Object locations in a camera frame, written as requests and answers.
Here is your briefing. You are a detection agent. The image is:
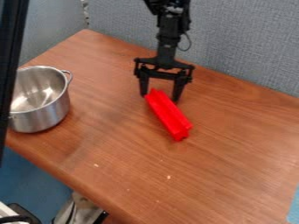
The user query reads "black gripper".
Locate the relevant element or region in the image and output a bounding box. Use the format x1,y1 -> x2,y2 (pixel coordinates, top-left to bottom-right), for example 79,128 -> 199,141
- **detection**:
135,58 -> 195,102

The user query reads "red star-shaped block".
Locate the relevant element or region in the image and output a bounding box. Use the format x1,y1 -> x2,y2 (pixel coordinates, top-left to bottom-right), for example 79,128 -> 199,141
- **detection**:
145,88 -> 193,141

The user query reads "stainless steel pot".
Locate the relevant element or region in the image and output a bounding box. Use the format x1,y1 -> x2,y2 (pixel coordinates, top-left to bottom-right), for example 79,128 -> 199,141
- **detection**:
10,66 -> 74,133

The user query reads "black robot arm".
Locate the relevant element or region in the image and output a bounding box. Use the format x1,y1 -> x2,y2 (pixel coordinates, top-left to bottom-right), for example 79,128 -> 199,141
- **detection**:
135,0 -> 195,102

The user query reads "metal table leg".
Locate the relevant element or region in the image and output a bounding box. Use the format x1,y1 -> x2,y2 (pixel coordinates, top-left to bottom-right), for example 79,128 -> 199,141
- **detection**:
51,192 -> 109,224

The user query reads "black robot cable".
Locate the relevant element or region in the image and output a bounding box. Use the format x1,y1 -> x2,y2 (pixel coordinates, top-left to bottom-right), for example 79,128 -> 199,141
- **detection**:
177,31 -> 193,53

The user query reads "black vertical foreground post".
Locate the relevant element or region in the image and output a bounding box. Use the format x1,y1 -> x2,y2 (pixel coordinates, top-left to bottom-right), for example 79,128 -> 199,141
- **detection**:
0,0 -> 30,166

